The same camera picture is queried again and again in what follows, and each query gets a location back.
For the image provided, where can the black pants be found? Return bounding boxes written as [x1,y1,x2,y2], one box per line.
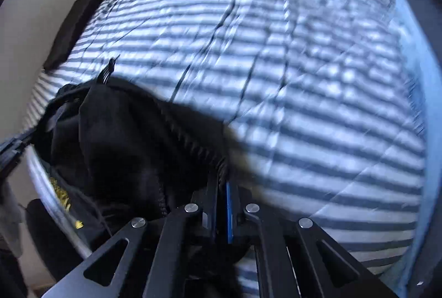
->
[33,58,249,298]

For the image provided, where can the blue white striped blanket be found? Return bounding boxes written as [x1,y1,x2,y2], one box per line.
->
[26,0,427,298]

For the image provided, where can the light blue bed sheet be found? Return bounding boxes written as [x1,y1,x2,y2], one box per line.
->
[390,0,442,298]

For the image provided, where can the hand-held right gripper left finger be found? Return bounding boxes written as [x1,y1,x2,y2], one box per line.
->
[41,174,220,298]

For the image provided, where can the folded black garment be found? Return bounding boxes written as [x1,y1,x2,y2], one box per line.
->
[43,0,110,71]

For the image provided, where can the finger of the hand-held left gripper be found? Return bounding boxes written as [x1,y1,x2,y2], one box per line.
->
[0,130,36,178]

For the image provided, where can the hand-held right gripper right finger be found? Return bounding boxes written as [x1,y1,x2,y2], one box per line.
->
[225,181,401,298]

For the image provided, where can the dark rounded object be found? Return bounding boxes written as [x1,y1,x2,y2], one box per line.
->
[26,199,87,285]

